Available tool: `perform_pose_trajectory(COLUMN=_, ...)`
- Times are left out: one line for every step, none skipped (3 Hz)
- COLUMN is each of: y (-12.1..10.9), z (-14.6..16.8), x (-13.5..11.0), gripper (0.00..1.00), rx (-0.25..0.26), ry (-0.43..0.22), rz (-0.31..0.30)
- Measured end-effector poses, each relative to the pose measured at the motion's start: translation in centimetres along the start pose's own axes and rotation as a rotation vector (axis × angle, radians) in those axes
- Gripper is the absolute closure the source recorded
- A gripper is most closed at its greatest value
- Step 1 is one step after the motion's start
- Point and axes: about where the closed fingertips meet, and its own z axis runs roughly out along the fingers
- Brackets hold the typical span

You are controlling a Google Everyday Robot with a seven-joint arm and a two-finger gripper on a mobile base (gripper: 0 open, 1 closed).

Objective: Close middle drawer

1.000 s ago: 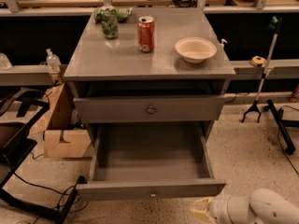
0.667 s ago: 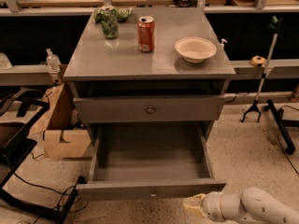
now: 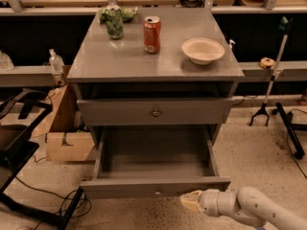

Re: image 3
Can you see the clear sanitizer bottle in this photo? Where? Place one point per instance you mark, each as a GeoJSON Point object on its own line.
{"type": "Point", "coordinates": [55, 61]}

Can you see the white paper bowl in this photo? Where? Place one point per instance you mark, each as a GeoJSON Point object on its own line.
{"type": "Point", "coordinates": [202, 51]}

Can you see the black chair base leg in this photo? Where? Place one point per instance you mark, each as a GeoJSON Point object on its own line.
{"type": "Point", "coordinates": [292, 128]}

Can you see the clear plastic dome container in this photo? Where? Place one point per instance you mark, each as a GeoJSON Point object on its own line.
{"type": "Point", "coordinates": [5, 62]}

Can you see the green chip bag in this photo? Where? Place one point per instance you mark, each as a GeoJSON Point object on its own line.
{"type": "Point", "coordinates": [127, 14]}

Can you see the orange soda can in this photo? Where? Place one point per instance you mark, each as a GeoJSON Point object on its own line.
{"type": "Point", "coordinates": [151, 32]}

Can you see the small white pump bottle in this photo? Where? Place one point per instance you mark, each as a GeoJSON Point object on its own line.
{"type": "Point", "coordinates": [231, 44]}

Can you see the black metal cart frame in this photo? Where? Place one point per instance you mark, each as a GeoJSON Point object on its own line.
{"type": "Point", "coordinates": [16, 148]}

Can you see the grey drawer cabinet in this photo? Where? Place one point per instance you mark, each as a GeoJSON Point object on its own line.
{"type": "Point", "coordinates": [122, 69]}

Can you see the reacher grabber tool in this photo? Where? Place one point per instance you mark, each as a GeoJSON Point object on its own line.
{"type": "Point", "coordinates": [285, 25]}

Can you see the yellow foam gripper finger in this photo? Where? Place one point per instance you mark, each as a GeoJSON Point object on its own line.
{"type": "Point", "coordinates": [191, 201]}

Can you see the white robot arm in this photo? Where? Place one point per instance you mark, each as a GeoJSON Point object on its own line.
{"type": "Point", "coordinates": [248, 206]}

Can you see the cardboard box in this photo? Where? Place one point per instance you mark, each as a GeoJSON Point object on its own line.
{"type": "Point", "coordinates": [65, 139]}

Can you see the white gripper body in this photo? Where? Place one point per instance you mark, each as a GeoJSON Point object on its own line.
{"type": "Point", "coordinates": [208, 202]}

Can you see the green soda can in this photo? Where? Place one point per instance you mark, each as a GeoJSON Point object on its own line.
{"type": "Point", "coordinates": [114, 22]}

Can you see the grey drawer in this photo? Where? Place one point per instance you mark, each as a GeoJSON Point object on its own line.
{"type": "Point", "coordinates": [142, 112]}
{"type": "Point", "coordinates": [154, 161]}

